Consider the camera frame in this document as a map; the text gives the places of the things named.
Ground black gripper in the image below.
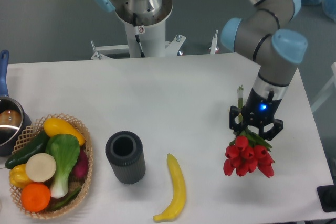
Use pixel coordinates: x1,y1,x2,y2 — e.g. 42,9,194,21
229,89,284,141

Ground red tulip bouquet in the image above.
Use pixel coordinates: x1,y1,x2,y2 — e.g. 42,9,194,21
223,85,275,178

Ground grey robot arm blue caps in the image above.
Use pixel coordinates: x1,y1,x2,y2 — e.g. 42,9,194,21
94,0,308,141

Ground black device at table edge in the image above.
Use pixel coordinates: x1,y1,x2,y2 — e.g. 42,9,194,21
317,185,335,212

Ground yellow banana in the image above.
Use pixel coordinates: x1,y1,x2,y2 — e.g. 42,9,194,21
153,153,187,222

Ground dark grey ribbed vase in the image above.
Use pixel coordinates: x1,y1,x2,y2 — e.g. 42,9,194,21
105,131,146,184

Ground purple red sweet potato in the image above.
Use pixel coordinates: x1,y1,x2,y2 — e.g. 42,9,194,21
72,149,89,179

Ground green bok choy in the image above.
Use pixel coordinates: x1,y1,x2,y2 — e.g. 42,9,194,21
46,134,80,199

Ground yellow squash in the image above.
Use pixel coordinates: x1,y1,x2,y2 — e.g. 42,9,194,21
43,117,85,146

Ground green chili pepper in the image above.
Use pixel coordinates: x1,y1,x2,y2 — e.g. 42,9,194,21
49,187,81,211

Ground dark green cucumber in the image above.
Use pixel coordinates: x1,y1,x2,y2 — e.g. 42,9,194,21
5,130,50,169

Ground white round radish slice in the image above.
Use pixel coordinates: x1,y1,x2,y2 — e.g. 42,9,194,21
25,153,56,183

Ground woven wicker basket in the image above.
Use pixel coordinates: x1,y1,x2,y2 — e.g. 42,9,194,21
10,113,93,220

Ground orange fruit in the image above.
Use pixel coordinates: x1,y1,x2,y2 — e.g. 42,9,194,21
20,183,51,212

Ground yellow bell pepper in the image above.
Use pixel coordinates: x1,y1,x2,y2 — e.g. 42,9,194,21
9,164,33,189

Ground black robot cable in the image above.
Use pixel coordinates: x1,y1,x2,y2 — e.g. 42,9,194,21
131,0,146,58

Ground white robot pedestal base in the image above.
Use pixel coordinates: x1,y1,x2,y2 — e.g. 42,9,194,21
91,0,186,59

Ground blue handled saucepan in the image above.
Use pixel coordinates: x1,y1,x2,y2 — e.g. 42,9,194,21
1,50,31,157

